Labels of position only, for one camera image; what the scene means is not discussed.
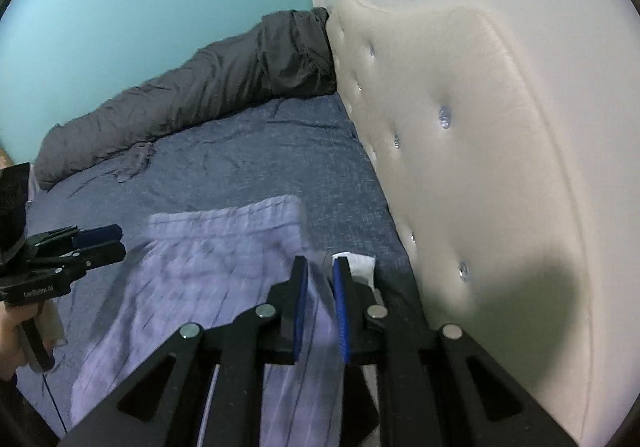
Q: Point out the person's left forearm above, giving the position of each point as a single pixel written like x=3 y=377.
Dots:
x=20 y=417

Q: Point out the small grey crumpled garment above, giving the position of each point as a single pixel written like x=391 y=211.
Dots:
x=137 y=159

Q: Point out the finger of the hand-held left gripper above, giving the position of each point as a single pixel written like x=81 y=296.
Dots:
x=97 y=236
x=95 y=254

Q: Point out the blue checked shorts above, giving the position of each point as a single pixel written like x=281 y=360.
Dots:
x=200 y=267

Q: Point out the grey rolled duvet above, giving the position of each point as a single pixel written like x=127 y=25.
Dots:
x=200 y=77

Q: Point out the cream tufted headboard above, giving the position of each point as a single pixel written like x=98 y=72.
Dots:
x=475 y=127

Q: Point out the person's left hand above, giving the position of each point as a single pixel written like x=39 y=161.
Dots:
x=12 y=347

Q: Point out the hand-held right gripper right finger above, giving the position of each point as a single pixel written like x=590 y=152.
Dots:
x=341 y=312

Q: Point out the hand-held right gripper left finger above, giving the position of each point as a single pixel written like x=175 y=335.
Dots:
x=300 y=307

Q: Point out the blue patterned bed sheet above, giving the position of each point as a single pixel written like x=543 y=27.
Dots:
x=275 y=152

